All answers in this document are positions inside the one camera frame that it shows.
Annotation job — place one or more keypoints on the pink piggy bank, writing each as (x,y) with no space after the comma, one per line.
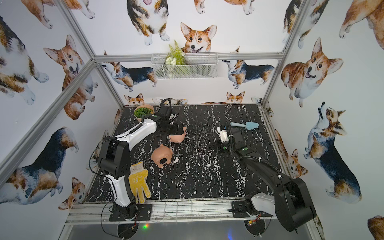
(162,156)
(178,138)

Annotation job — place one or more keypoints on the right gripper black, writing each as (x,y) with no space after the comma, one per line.
(221,140)

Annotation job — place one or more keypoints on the pink pot green plant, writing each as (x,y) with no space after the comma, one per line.
(142,111)

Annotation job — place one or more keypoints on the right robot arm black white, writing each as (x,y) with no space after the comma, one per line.
(290,201)

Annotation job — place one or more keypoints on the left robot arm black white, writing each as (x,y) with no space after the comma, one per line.
(115,158)

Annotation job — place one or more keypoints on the aluminium front rail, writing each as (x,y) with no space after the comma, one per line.
(162,211)

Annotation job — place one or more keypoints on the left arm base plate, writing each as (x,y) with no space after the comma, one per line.
(131,213)

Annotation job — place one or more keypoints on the teal silicone spatula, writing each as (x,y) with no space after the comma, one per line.
(247,125)

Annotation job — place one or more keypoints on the yellow work glove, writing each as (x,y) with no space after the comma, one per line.
(138,183)

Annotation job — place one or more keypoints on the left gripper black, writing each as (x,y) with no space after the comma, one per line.
(175,129)

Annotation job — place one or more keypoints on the white wire wall basket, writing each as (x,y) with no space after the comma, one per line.
(198,66)

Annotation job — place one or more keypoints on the green fern plant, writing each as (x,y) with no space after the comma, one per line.
(176,57)

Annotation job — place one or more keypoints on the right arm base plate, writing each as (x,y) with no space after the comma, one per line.
(240,209)

